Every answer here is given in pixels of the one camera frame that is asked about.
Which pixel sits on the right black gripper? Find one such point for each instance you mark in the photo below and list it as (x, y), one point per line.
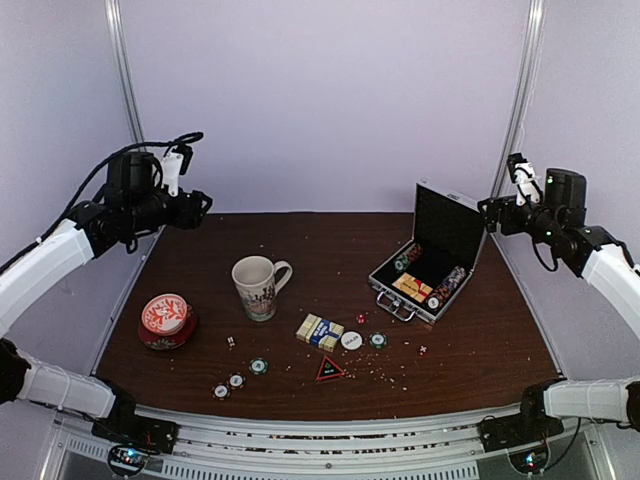
(494, 204)

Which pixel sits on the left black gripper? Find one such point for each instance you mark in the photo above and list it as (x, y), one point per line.
(189, 214)

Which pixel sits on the aluminium poker case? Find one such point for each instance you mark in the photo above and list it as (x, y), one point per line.
(449, 227)

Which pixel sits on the blue yellow card deck box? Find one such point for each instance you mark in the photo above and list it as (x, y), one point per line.
(320, 332)

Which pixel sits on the white dealer button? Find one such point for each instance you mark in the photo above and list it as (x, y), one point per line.
(351, 340)

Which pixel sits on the black red triangle all-in marker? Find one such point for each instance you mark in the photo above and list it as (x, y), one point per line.
(329, 370)

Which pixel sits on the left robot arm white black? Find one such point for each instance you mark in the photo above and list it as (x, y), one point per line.
(140, 196)

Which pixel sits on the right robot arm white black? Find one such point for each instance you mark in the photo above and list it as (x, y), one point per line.
(553, 213)

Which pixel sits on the blue purple chip stack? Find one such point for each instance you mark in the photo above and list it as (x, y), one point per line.
(440, 295)

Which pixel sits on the white decorated mug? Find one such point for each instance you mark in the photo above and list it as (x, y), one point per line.
(258, 281)

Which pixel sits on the green red chip stack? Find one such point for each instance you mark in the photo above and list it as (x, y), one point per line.
(407, 256)

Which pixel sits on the red patterned bowl with lid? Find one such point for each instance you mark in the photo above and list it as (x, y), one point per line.
(167, 322)

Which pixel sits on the red yellow card deck box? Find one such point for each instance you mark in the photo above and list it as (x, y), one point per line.
(412, 287)

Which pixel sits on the green poker chip centre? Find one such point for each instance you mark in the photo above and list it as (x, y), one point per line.
(258, 366)

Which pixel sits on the green poker chip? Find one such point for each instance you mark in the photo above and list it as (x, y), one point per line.
(258, 366)
(378, 340)

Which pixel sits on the poker chip white centre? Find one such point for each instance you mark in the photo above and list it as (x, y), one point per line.
(236, 381)

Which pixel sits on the green poker chip right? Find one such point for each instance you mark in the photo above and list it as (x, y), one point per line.
(378, 340)

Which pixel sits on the poker chip front left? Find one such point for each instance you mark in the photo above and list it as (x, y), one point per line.
(220, 391)

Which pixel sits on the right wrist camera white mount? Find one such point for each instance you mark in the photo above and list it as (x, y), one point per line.
(523, 177)

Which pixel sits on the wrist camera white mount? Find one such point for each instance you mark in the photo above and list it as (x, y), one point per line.
(175, 163)
(523, 177)

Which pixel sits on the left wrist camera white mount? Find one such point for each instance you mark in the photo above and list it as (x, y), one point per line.
(175, 163)

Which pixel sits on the right aluminium frame post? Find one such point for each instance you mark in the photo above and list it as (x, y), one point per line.
(524, 87)

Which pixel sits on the aluminium frame post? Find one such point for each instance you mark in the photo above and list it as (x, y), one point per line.
(118, 42)
(524, 87)

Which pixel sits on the left aluminium frame post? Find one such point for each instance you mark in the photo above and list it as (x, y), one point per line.
(118, 42)

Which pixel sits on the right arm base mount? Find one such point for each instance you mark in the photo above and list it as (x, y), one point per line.
(526, 442)

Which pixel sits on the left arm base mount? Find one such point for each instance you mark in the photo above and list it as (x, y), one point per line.
(135, 444)

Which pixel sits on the front aluminium rail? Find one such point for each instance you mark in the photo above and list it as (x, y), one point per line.
(445, 446)

